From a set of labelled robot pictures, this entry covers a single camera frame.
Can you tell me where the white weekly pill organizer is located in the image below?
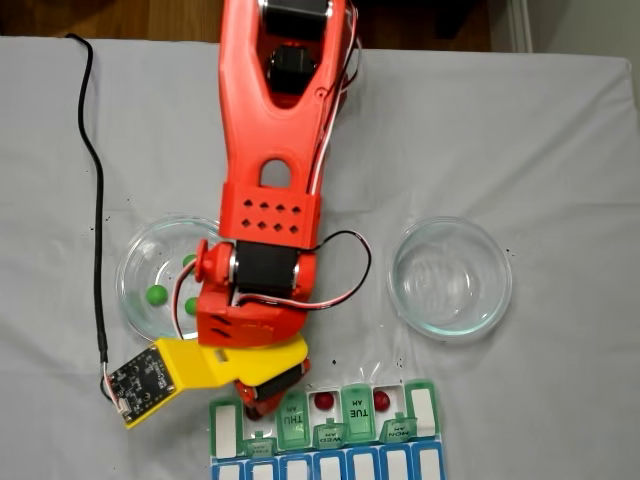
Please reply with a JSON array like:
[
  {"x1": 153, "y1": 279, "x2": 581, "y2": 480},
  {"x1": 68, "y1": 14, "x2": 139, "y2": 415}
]
[{"x1": 207, "y1": 378, "x2": 446, "y2": 480}]

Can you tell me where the clear glass bowl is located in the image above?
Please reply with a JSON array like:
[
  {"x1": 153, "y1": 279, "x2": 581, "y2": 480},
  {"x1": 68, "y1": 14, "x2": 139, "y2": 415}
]
[
  {"x1": 388, "y1": 215, "x2": 515, "y2": 346},
  {"x1": 115, "y1": 214, "x2": 224, "y2": 348}
]

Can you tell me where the white tablecloth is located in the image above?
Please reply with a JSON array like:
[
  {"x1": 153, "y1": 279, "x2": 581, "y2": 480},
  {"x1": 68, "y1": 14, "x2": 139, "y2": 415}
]
[{"x1": 0, "y1": 35, "x2": 632, "y2": 480}]

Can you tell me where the black camera cable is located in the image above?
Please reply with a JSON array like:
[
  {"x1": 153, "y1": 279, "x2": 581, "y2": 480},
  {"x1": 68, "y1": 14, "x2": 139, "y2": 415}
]
[{"x1": 66, "y1": 33, "x2": 111, "y2": 365}]

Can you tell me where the red white black servo wire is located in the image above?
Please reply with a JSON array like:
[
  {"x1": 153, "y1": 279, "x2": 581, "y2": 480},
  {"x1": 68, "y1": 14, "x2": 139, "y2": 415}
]
[{"x1": 172, "y1": 4, "x2": 374, "y2": 346}]

